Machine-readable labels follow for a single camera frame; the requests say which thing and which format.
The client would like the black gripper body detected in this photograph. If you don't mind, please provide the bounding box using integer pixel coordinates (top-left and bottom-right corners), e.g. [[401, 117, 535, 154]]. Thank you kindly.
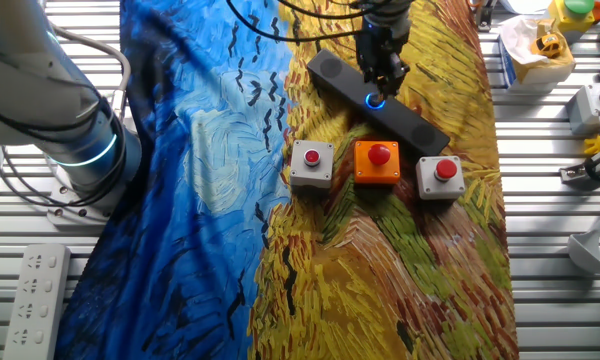
[[357, 29, 406, 74]]

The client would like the black knob with blue ring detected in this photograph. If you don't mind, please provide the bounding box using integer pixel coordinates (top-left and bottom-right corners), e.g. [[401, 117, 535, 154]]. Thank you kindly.
[[363, 92, 387, 111]]

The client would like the black speaker bar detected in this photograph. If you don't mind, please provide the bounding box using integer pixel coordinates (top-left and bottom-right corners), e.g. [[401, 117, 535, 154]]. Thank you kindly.
[[307, 48, 451, 157]]

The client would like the orange box red mushroom button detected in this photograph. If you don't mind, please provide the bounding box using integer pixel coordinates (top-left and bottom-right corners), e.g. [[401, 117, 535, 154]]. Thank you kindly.
[[353, 139, 402, 186]]

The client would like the black metal stand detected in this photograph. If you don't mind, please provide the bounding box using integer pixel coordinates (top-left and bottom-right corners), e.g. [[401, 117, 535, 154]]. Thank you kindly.
[[474, 0, 497, 32]]

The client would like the grey box small red button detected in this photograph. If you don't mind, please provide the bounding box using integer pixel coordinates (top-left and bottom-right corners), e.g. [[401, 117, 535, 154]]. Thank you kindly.
[[288, 139, 335, 190]]

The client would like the grey box large red button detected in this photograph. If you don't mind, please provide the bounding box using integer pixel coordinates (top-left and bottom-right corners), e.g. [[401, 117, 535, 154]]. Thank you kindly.
[[414, 155, 467, 201]]

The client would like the white paper sheet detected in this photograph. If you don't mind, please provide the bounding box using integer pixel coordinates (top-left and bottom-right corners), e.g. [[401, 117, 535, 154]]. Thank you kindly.
[[498, 0, 551, 15]]

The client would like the yellow toy car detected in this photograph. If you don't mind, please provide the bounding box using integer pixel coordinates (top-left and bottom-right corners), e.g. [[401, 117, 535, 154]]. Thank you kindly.
[[531, 32, 566, 59]]

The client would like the yellow box green button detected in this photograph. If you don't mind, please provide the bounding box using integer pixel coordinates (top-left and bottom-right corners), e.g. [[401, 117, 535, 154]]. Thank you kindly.
[[547, 0, 600, 34]]

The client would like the grey box green button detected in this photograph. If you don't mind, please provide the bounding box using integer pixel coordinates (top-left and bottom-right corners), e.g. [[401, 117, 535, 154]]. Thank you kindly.
[[565, 82, 600, 136]]

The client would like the metal clamp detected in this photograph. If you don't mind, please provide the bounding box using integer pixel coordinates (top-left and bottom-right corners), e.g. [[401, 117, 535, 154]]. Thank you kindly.
[[558, 149, 600, 185]]

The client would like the painted wheat field cloth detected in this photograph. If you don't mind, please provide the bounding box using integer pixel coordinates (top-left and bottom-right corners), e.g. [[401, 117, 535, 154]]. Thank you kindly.
[[53, 0, 521, 360]]

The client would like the white power strip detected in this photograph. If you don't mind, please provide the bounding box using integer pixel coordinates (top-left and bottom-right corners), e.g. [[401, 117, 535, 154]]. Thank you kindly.
[[2, 243, 72, 360]]

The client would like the grey conduit hose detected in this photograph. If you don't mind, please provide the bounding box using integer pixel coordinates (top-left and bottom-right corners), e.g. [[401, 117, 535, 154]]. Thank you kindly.
[[52, 24, 132, 121]]

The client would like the black looped cable bundle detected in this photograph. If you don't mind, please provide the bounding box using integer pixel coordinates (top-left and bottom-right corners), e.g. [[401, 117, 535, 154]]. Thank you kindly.
[[0, 74, 129, 209]]

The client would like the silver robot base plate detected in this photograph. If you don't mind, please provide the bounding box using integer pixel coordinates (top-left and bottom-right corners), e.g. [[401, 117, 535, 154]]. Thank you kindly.
[[47, 169, 126, 226]]

